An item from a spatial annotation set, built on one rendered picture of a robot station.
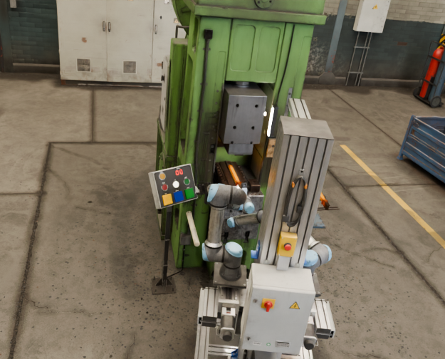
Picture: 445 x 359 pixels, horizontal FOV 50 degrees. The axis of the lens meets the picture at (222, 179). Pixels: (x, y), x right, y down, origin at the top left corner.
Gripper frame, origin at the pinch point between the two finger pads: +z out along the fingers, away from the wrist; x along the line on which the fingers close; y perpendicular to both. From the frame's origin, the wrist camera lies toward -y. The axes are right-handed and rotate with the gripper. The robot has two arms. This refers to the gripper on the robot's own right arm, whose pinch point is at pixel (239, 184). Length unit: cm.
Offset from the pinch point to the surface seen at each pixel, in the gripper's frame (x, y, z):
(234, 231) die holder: 0.5, 45.3, -2.9
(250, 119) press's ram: 3, -57, 2
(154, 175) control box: -72, -18, -15
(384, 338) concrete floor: 118, 102, -84
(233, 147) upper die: -8.8, -33.2, 2.2
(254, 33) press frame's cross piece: 1, -119, 16
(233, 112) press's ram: -12, -62, 2
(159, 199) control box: -69, -1, -24
